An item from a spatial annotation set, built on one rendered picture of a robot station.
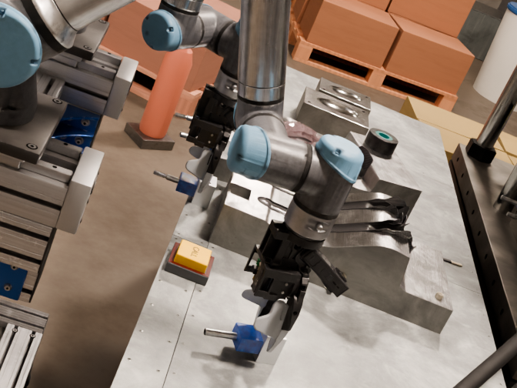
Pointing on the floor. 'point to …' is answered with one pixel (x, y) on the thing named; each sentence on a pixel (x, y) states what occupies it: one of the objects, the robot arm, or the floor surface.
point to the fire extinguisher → (162, 102)
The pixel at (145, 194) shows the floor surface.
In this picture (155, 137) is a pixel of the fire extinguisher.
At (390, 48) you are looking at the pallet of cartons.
